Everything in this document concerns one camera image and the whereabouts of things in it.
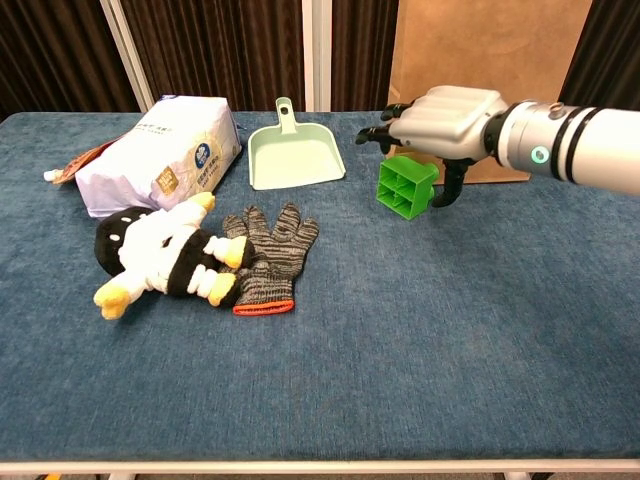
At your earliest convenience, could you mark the orange spout pouch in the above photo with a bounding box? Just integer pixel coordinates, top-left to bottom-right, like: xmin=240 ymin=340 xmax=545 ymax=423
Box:
xmin=43 ymin=135 xmax=121 ymax=185

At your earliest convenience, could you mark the blue felt table cover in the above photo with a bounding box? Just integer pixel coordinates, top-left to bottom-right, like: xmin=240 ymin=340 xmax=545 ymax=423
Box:
xmin=0 ymin=110 xmax=640 ymax=464

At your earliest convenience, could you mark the white metal table frame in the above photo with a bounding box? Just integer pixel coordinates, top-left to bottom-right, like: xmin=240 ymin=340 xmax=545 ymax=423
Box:
xmin=0 ymin=458 xmax=640 ymax=480

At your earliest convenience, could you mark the white tissue pack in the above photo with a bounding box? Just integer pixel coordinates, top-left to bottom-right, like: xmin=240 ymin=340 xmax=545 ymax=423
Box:
xmin=74 ymin=93 xmax=243 ymax=220

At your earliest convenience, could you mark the dark brown pleated curtain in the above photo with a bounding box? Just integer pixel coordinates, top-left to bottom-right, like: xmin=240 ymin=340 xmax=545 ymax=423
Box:
xmin=121 ymin=0 xmax=305 ymax=113
xmin=557 ymin=0 xmax=640 ymax=112
xmin=0 ymin=0 xmax=141 ymax=121
xmin=331 ymin=0 xmax=401 ymax=113

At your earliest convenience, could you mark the mint green dustpan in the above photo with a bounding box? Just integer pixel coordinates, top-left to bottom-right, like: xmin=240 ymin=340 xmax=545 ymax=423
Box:
xmin=247 ymin=96 xmax=347 ymax=192

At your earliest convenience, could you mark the grey striped knit glove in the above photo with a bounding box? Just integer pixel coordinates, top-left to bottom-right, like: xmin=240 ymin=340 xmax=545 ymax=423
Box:
xmin=221 ymin=202 xmax=320 ymax=317

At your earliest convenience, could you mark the brown paper shopping bag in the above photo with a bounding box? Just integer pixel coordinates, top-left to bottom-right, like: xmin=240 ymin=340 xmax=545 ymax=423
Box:
xmin=388 ymin=0 xmax=594 ymax=185

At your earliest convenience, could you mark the black and white plush toy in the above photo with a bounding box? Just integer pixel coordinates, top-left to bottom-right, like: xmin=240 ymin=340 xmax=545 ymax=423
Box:
xmin=92 ymin=191 xmax=256 ymax=321

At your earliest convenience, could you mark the green plastic grid block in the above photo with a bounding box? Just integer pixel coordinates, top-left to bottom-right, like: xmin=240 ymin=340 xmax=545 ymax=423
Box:
xmin=375 ymin=155 xmax=441 ymax=222

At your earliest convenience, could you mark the white metal partition post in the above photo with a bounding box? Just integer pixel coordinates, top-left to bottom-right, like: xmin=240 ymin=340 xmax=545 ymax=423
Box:
xmin=98 ymin=0 xmax=155 ymax=114
xmin=301 ymin=0 xmax=333 ymax=113

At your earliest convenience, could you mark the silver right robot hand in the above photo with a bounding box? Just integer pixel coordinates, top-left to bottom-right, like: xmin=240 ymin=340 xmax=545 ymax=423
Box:
xmin=355 ymin=85 xmax=510 ymax=209

